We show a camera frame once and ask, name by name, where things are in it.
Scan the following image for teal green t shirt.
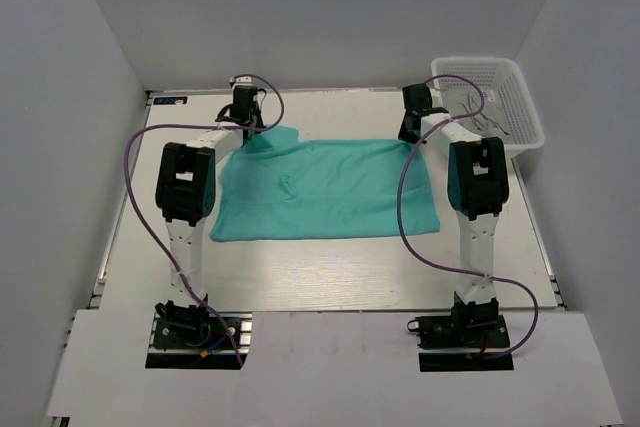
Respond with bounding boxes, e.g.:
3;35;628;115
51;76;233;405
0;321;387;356
210;126;440;242

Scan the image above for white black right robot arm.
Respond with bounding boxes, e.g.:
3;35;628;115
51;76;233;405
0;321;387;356
398;83;509;346

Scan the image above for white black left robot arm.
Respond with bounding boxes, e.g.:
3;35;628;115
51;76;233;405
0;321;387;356
155;76;265;347

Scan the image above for blue label sticker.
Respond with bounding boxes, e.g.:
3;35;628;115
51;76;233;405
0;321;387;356
153;96;188;106

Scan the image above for grey t shirt in basket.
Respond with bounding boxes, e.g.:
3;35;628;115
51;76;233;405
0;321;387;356
442;88;511;140

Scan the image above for white plastic mesh basket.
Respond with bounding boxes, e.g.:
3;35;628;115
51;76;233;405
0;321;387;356
431;56;545;157

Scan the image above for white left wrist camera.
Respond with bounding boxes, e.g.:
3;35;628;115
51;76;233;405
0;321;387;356
230;75;254;88

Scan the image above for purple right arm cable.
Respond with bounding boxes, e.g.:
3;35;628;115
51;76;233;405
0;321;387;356
397;74;540;360

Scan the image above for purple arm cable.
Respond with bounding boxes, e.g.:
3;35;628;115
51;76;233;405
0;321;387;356
122;74;286;368
397;74;540;360

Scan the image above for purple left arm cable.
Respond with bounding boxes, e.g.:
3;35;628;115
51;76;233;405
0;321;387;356
122;74;286;368

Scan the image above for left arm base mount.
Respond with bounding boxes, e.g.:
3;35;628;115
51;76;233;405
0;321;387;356
145;315;241;371

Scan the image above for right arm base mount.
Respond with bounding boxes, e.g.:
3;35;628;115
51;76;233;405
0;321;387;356
407;315;514;373

